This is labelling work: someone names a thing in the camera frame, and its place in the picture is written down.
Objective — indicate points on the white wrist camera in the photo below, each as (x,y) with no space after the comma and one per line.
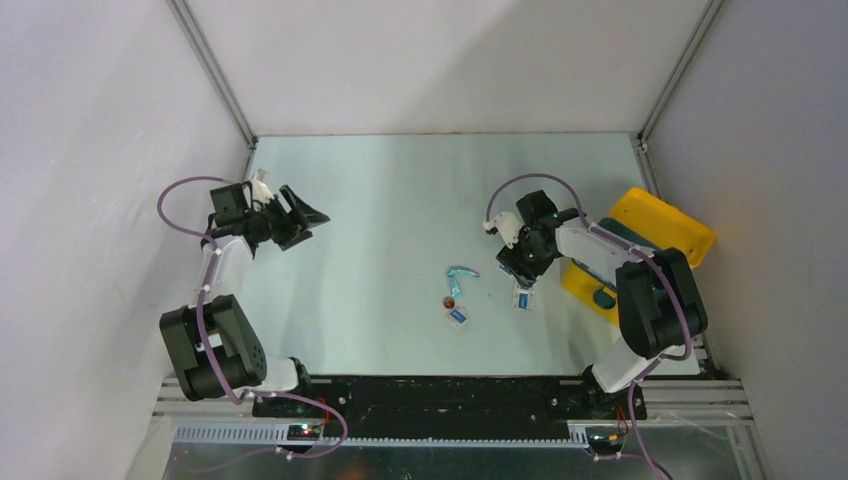
(507,225)
(260,192)

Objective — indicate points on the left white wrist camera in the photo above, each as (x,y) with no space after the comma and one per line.
(260,192)

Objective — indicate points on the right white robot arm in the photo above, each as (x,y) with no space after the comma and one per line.
(659,307)

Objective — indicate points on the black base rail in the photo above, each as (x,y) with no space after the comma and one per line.
(474,408)

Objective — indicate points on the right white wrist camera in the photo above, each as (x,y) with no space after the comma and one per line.
(507,225)

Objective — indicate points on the teal divided plastic tray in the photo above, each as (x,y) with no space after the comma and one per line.
(598,249)

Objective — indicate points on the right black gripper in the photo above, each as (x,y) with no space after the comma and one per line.
(513,259)

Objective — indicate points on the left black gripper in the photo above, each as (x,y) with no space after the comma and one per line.
(301,215)

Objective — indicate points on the twisted teal wrapper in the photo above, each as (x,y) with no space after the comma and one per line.
(453,274)

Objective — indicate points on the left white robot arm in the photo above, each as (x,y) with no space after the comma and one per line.
(213,347)

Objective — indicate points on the yellow medicine kit box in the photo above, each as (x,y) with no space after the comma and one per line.
(642,218)

